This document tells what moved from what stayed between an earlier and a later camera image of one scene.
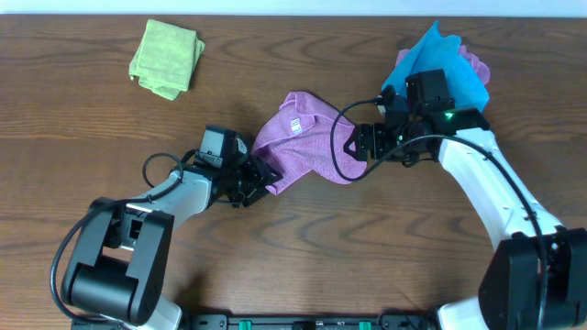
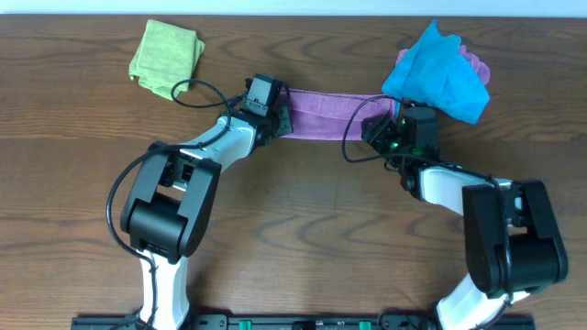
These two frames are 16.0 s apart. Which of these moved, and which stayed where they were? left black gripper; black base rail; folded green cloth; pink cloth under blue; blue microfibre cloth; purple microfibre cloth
Moved: purple microfibre cloth; left black gripper
Stayed: blue microfibre cloth; folded green cloth; pink cloth under blue; black base rail
